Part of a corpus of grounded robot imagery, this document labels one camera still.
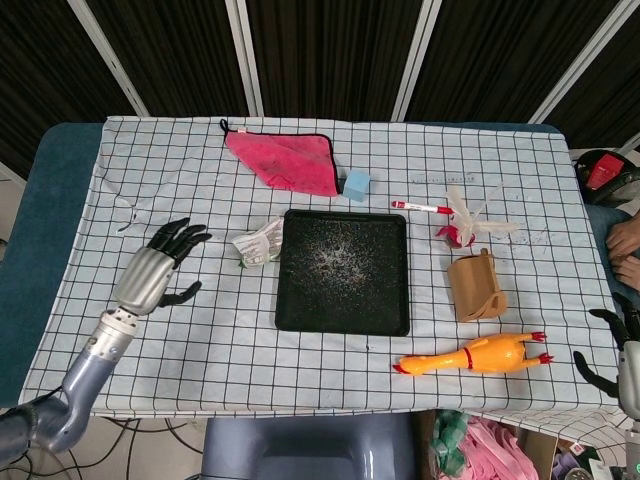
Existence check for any bystander bare hand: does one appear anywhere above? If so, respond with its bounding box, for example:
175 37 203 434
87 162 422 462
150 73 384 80
612 253 640 289
605 212 640 261

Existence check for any white partition post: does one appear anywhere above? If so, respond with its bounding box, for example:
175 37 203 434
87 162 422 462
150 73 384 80
528 0 640 124
391 0 442 122
224 0 265 118
67 0 150 118

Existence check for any black floor cable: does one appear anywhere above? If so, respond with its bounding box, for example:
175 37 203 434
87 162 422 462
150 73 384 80
163 417 206 454
0 447 69 480

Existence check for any yellow rubber chicken toy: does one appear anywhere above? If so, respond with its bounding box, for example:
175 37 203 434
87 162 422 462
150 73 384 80
392 331 555 377

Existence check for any pink cloth with black trim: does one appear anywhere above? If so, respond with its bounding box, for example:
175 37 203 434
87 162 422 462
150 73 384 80
219 118 340 197

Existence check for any red and white marker pen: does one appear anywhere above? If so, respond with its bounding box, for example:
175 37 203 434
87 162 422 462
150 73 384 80
391 199 453 215

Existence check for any black pleated curtain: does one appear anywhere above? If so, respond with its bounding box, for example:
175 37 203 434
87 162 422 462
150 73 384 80
0 0 640 179

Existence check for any green fabric bundle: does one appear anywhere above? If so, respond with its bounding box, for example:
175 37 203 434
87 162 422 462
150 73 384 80
432 409 472 474

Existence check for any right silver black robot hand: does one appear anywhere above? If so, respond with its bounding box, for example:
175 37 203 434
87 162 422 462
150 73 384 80
573 291 640 421

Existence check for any cardboard box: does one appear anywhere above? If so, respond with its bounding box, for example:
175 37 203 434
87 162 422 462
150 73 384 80
417 408 561 480

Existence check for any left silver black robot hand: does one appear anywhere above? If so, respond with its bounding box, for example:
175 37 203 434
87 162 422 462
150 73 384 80
113 217 213 317

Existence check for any light blue foam cube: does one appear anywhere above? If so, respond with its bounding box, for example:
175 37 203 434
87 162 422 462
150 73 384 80
342 169 376 203

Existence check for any red and black headset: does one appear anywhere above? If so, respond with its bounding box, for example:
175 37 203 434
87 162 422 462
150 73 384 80
573 148 640 206

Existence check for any small white green packet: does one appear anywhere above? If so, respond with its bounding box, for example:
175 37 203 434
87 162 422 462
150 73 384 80
230 215 285 269

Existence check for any pink fabric bundle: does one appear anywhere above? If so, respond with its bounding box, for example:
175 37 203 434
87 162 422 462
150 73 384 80
462 417 540 480

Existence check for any black square tray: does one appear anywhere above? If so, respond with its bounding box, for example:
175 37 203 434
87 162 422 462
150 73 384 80
274 209 411 336

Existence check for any white feather shuttlecock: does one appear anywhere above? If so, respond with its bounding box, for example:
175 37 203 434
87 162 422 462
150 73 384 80
433 184 521 249

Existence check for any white black-checked tablecloth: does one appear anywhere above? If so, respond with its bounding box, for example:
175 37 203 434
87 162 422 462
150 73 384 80
18 116 640 451

